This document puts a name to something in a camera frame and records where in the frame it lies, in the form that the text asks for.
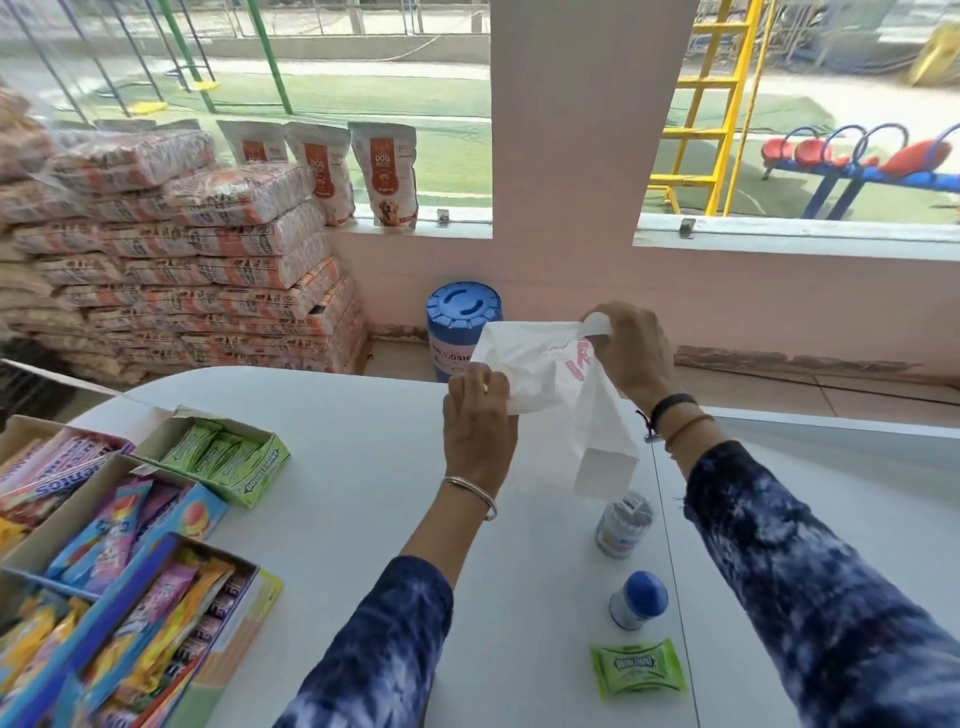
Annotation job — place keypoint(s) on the white orange pet food pouch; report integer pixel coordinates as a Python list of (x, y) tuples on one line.
[(324, 169), (253, 142), (384, 172)]

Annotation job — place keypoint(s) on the person's left forearm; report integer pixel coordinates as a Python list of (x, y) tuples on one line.
[(420, 592)]

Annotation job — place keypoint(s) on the person's right fingers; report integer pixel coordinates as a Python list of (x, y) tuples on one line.
[(609, 319)]

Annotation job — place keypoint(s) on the stack of orange white sacks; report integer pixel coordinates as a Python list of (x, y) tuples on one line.
[(187, 247)]

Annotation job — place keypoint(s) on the blue box with mango print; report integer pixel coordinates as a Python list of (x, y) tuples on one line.
[(196, 514)]

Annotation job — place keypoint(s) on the green gum display box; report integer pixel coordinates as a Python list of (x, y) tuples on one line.
[(255, 472)]

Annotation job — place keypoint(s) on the person's right forearm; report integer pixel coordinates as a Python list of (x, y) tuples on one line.
[(795, 585)]

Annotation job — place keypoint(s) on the person's left hand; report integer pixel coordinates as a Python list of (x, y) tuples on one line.
[(480, 435)]

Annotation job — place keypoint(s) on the yellow playground ladder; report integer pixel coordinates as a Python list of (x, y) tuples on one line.
[(709, 97)]

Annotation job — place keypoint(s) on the cardboard box of candy rolls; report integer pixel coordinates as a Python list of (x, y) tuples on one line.
[(22, 431)]

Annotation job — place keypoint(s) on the white paper bag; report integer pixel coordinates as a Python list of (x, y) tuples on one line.
[(555, 390)]

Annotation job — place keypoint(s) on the loose green gum packet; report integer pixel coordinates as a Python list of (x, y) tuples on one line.
[(637, 670)]

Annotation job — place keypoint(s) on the small bottle with blue cap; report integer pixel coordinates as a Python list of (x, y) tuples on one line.
[(639, 600)]

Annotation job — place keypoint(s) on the row of candy rolls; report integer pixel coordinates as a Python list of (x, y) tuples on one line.
[(52, 472)]

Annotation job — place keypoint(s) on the pile of colourful candy sticks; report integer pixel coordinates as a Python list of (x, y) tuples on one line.
[(142, 637)]

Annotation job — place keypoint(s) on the pile of pink candy packets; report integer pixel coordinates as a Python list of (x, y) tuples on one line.
[(112, 532)]

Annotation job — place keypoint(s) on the blue plastic barrel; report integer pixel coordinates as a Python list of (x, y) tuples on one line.
[(457, 319)]

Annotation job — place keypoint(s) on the person's right hand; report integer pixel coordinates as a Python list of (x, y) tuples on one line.
[(641, 360)]

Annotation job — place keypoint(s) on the small bottle with clear lid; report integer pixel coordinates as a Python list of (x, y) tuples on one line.
[(621, 529)]

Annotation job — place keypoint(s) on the black wrist band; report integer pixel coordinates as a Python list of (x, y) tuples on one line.
[(670, 405)]

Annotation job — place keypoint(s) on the person's left fingers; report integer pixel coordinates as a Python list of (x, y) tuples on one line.
[(471, 379)]

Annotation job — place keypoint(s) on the blue and green candy box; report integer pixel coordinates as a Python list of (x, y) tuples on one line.
[(240, 622)]

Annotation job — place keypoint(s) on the green swing frame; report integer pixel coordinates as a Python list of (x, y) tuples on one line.
[(264, 52)]

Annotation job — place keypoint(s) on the blue seesaw with red seats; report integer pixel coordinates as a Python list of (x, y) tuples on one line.
[(862, 169)]

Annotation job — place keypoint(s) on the silver bangle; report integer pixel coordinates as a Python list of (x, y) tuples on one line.
[(480, 492)]

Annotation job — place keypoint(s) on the yellow slide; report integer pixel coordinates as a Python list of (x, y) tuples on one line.
[(936, 52)]

